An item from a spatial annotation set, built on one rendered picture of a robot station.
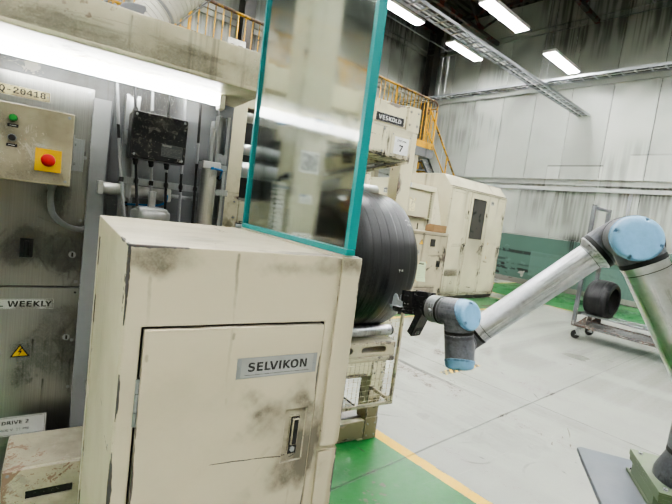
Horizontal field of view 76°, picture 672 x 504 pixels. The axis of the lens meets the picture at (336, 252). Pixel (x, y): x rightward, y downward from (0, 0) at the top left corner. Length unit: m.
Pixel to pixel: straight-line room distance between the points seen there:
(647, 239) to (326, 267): 0.88
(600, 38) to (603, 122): 2.24
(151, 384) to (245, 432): 0.19
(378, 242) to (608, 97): 12.43
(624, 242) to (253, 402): 1.01
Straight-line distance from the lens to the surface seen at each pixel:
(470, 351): 1.40
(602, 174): 13.25
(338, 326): 0.81
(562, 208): 13.43
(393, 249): 1.56
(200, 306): 0.69
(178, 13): 1.81
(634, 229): 1.35
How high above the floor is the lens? 1.34
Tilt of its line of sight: 5 degrees down
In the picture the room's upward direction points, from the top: 7 degrees clockwise
